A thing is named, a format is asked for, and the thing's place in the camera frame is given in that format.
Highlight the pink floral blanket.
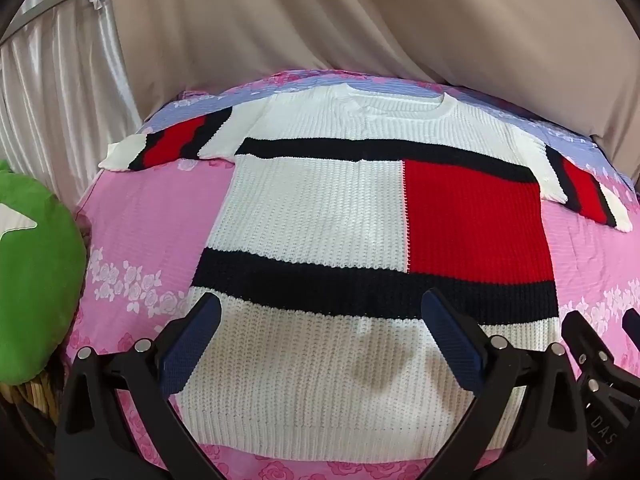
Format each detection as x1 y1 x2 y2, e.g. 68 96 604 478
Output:
60 67 640 480

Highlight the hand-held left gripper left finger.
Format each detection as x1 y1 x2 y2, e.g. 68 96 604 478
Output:
54 291 223 480

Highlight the green plush pillow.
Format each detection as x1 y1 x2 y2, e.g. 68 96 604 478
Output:
0 159 89 386

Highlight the white red navy knit sweater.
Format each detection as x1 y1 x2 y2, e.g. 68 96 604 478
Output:
98 81 633 463

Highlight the beige curtain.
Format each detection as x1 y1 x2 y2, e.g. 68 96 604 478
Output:
107 0 640 187

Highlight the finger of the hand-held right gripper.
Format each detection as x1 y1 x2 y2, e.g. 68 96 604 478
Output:
622 307 640 352
560 310 618 397

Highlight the white satin curtain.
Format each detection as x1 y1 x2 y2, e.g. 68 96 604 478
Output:
0 0 147 211

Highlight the woven wicker basket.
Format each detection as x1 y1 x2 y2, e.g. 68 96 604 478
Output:
0 366 67 461

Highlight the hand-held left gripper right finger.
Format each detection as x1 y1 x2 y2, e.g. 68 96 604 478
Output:
421 287 597 480

